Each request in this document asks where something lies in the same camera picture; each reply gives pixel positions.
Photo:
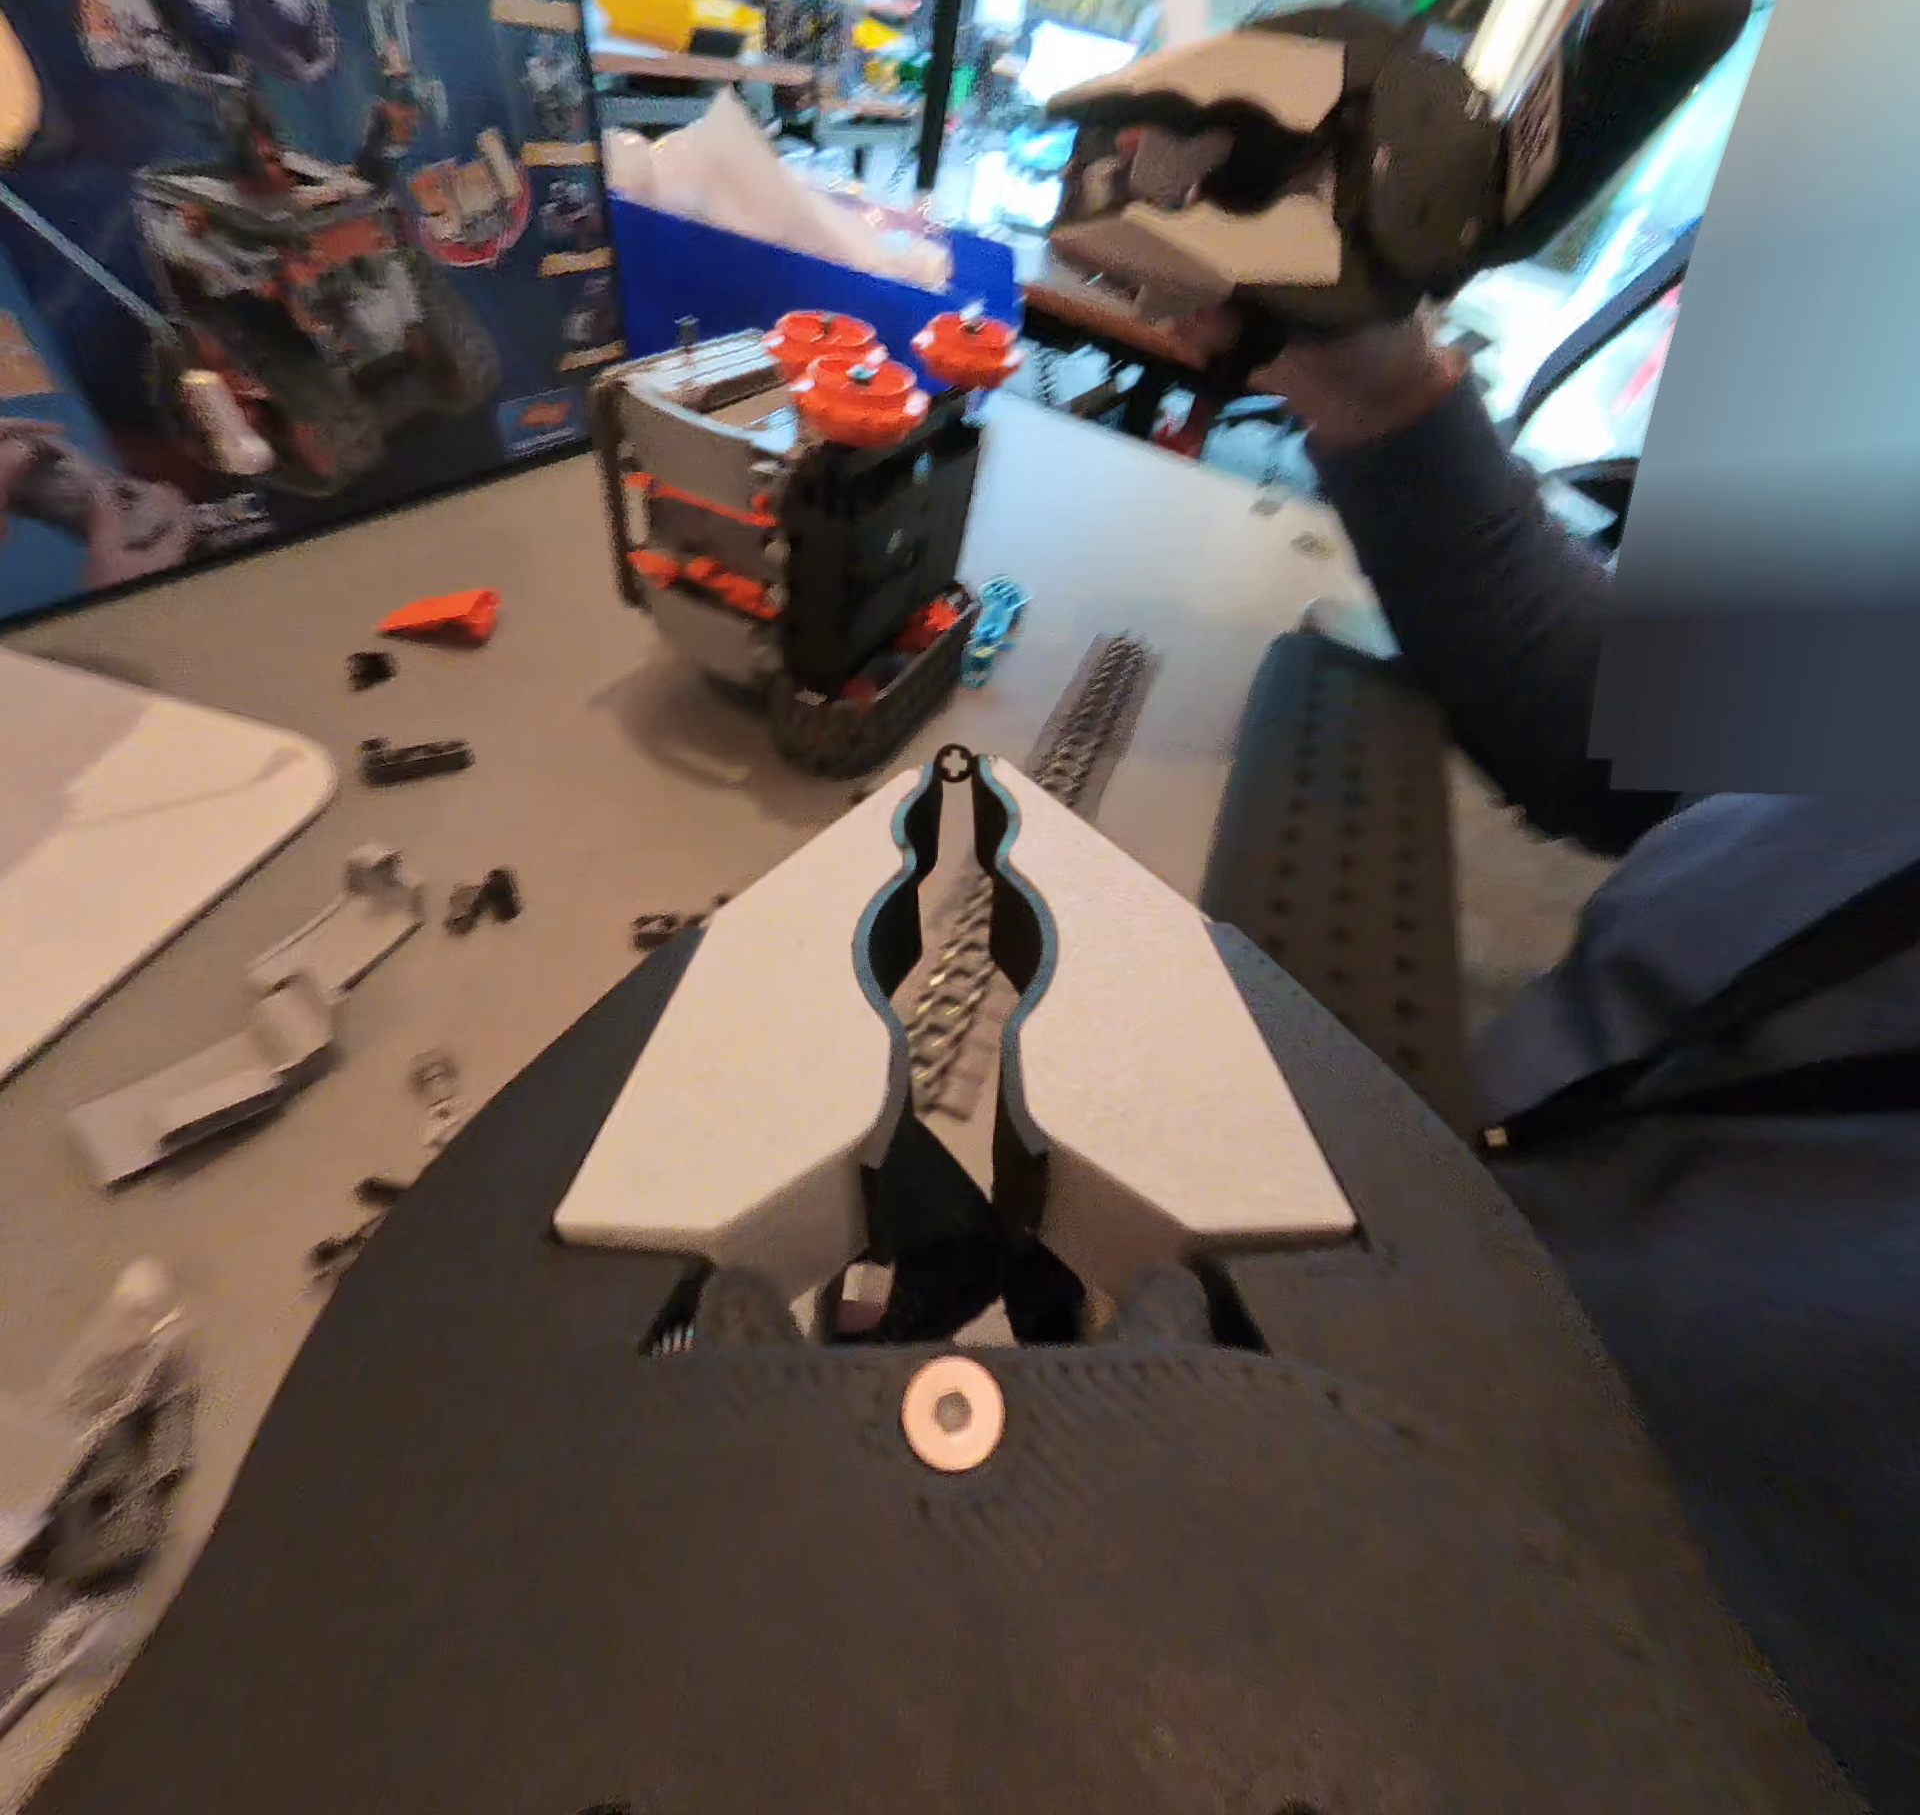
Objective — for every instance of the black dotted mat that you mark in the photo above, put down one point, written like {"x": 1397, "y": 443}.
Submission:
{"x": 1338, "y": 828}

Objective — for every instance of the blue storage bin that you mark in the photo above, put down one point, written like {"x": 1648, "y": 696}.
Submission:
{"x": 719, "y": 284}

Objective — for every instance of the yellow storage bin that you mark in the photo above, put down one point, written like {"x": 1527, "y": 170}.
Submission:
{"x": 661, "y": 7}

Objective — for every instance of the pile of grey toy bricks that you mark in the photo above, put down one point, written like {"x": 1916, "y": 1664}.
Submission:
{"x": 105, "y": 1471}

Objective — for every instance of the person's dark blue clothing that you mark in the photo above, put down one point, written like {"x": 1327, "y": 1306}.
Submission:
{"x": 1725, "y": 1243}

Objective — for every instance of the grey toy track strip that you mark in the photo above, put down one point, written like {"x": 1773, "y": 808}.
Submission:
{"x": 1105, "y": 704}

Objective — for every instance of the grey orange toy brick robot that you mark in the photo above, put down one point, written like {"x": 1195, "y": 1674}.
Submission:
{"x": 840, "y": 541}

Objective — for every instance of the black toy brick beam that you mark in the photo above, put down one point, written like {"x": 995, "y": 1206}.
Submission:
{"x": 412, "y": 761}

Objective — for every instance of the grey toy brick panel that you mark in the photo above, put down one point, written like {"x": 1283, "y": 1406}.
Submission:
{"x": 324, "y": 945}
{"x": 194, "y": 1096}

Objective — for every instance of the blue plastic toy wrench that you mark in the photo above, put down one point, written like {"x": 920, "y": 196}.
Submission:
{"x": 996, "y": 615}

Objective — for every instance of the person's right hand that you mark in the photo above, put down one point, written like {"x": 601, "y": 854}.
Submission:
{"x": 1357, "y": 384}

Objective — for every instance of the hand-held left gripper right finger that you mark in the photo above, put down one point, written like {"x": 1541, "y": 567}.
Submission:
{"x": 1186, "y": 1096}

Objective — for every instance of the white crumpled packing bags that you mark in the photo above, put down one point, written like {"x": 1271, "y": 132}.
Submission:
{"x": 736, "y": 181}

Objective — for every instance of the person's right forearm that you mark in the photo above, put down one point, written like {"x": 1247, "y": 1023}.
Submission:
{"x": 1471, "y": 601}

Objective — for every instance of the black metal post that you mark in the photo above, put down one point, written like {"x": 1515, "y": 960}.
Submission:
{"x": 943, "y": 45}

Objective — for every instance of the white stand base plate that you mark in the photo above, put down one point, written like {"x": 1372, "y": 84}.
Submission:
{"x": 121, "y": 828}

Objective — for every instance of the orange toy brick piece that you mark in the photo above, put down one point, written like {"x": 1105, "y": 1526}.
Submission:
{"x": 452, "y": 617}

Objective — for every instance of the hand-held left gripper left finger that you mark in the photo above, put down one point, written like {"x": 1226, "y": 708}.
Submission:
{"x": 719, "y": 1096}

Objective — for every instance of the small grey toy part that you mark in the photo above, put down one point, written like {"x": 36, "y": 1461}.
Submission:
{"x": 436, "y": 1096}

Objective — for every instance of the dark blue toy packaging box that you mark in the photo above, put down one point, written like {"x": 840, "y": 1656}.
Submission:
{"x": 299, "y": 196}

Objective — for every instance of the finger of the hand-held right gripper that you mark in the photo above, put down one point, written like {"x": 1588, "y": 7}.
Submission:
{"x": 1214, "y": 83}
{"x": 1201, "y": 263}

